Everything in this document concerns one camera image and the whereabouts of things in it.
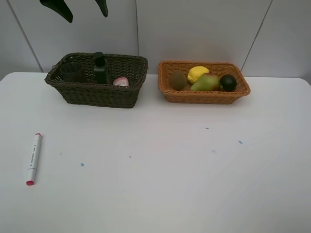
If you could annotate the dark brown wicker basket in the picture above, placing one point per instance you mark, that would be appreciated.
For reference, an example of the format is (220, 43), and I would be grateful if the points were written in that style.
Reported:
(84, 88)

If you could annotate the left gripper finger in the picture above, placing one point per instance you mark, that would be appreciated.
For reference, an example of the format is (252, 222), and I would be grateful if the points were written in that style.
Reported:
(103, 7)
(60, 7)

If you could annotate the green red pear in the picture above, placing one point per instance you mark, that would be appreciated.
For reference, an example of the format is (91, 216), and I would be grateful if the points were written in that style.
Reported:
(206, 82)

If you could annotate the dark green pump bottle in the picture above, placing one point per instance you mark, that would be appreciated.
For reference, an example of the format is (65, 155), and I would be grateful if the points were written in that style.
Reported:
(100, 68)

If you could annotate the dark green round fruit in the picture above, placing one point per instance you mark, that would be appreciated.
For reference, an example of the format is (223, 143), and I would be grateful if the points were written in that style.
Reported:
(228, 83)

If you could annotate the yellow lemon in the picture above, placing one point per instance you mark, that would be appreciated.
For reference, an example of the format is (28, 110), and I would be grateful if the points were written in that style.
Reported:
(195, 73)

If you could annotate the translucent pink plastic cup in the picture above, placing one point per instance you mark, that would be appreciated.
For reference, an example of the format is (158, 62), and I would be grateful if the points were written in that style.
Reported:
(73, 72)

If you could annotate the brown kiwi fruit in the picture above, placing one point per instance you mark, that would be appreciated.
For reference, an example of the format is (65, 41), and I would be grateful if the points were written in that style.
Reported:
(178, 80)

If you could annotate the pink white-capped bottle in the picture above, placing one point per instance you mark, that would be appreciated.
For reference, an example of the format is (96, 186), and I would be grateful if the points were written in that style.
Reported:
(122, 81)

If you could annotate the white red-capped marker pen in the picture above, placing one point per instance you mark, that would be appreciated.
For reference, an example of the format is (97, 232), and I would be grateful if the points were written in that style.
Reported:
(34, 160)

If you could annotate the orange wicker basket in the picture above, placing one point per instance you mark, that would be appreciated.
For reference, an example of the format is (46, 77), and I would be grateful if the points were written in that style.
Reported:
(166, 68)

